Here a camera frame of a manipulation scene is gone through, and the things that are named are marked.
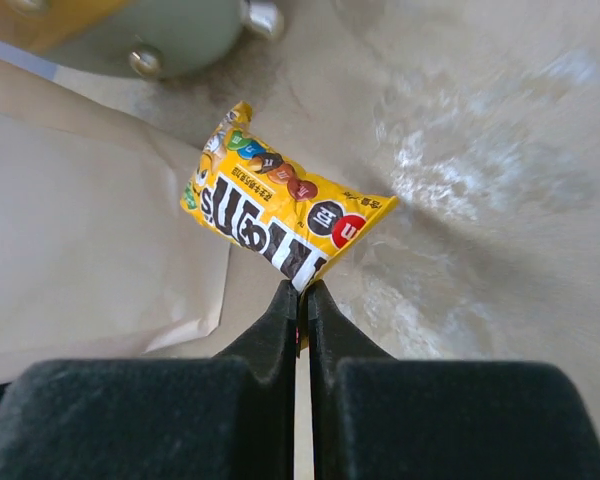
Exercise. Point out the brown paper bag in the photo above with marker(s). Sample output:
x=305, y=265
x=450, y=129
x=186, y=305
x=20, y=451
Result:
x=97, y=258

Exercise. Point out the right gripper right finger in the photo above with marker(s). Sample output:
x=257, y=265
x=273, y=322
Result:
x=378, y=417

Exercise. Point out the white orange cylinder container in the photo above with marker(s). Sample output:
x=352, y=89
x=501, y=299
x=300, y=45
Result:
x=148, y=39

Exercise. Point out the yellow m&m's packet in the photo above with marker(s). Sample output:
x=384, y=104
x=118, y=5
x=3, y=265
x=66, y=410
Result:
x=259, y=199

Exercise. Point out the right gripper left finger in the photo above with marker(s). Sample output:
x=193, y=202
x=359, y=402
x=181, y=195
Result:
x=229, y=416

